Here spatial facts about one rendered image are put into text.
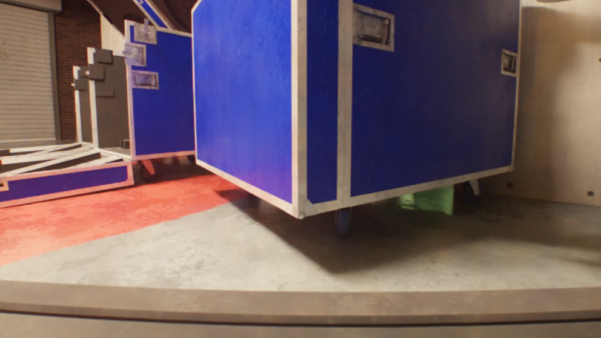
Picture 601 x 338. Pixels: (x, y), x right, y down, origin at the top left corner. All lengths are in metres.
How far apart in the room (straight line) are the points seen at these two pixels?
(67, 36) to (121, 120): 5.58
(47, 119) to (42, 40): 1.60
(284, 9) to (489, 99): 0.91
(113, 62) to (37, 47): 5.18
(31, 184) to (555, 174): 2.53
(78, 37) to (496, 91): 7.97
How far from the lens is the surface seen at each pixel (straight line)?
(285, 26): 0.75
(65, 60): 8.14
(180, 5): 2.93
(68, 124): 8.03
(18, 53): 7.87
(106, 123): 2.78
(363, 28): 0.85
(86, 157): 2.49
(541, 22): 1.87
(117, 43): 4.98
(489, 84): 1.36
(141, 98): 1.95
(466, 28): 1.23
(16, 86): 7.78
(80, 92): 3.77
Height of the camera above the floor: 0.39
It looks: 6 degrees down
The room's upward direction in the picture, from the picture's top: straight up
